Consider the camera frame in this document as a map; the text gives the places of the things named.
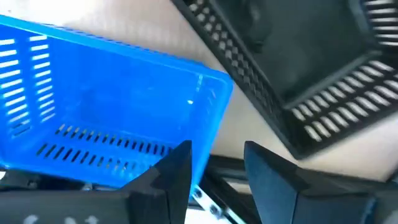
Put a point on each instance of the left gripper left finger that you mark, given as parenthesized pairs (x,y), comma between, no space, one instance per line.
(161,193)

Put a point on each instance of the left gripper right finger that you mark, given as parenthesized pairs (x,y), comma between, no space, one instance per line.
(280,193)

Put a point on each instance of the black plastic basket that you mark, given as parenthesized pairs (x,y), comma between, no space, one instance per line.
(311,46)

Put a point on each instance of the blue plastic basket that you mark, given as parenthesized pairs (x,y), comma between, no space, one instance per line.
(124,93)

